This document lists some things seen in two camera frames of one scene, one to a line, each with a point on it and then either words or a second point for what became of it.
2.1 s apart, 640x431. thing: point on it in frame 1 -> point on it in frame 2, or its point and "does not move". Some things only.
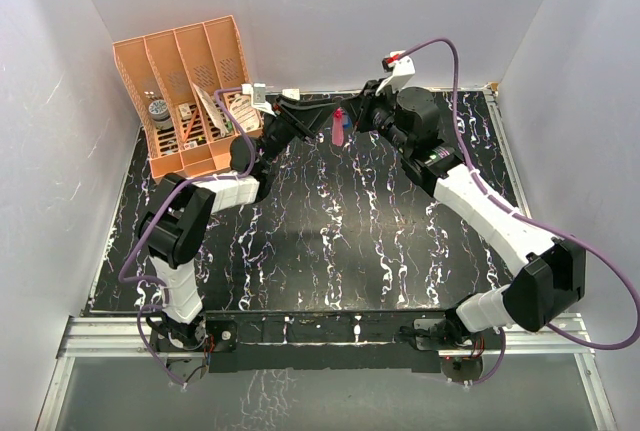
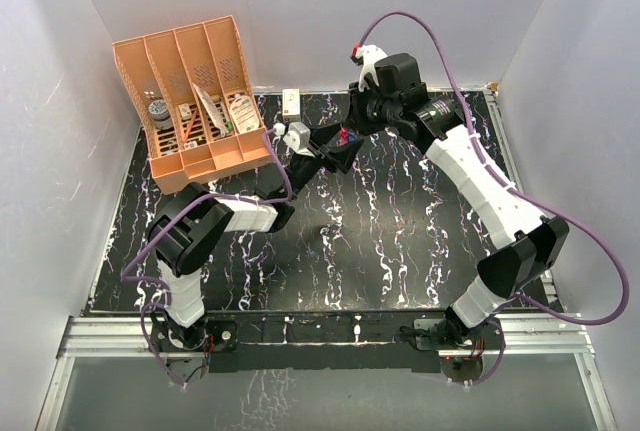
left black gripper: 310,116 -> 340,158
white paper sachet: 213,109 does not move
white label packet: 245,113 does not move
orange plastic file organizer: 186,87 does not move
